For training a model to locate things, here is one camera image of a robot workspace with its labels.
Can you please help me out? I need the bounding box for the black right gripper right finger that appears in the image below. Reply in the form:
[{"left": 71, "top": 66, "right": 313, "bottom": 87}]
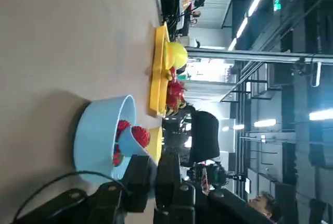
[{"left": 153, "top": 152, "right": 268, "bottom": 224}]

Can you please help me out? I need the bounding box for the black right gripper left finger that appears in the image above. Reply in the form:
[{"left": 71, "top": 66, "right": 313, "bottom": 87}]
[{"left": 12, "top": 155, "right": 158, "bottom": 224}]

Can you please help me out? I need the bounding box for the light blue plastic spoon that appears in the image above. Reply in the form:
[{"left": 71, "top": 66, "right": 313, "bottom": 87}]
[{"left": 118, "top": 126, "right": 159, "bottom": 201}]

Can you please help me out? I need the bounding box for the red strawberry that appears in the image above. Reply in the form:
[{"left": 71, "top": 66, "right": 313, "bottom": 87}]
[
  {"left": 131, "top": 126, "right": 151, "bottom": 148},
  {"left": 117, "top": 120, "right": 131, "bottom": 138},
  {"left": 112, "top": 143, "right": 125, "bottom": 167}
]

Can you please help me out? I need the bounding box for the yellow bowl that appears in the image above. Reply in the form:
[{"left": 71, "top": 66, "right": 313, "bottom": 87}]
[{"left": 147, "top": 127, "right": 164, "bottom": 164}]

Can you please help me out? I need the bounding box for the light blue bowl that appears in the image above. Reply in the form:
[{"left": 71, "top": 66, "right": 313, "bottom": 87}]
[{"left": 73, "top": 94, "right": 137, "bottom": 180}]

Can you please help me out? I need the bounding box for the black office chair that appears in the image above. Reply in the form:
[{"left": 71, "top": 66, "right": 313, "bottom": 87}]
[{"left": 188, "top": 110, "right": 221, "bottom": 167}]

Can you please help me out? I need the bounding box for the pink dragon fruit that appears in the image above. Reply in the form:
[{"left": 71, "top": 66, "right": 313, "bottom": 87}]
[{"left": 166, "top": 79, "right": 187, "bottom": 117}]

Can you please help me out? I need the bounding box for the person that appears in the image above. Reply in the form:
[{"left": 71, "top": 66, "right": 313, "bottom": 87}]
[{"left": 247, "top": 191, "right": 281, "bottom": 224}]

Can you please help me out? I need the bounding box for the large yellow-green apple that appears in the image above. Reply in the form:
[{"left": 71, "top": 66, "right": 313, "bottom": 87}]
[{"left": 162, "top": 41, "right": 188, "bottom": 70}]

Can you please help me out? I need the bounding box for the yellow fruit tray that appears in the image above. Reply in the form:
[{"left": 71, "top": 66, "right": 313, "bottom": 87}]
[{"left": 148, "top": 21, "right": 171, "bottom": 118}]

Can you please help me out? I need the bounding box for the thin dark gripper cable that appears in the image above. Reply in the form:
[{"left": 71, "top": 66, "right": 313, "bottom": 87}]
[{"left": 12, "top": 170, "right": 128, "bottom": 222}]

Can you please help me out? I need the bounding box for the aluminium frame post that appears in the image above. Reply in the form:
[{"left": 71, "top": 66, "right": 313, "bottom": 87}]
[{"left": 187, "top": 48, "right": 333, "bottom": 62}]

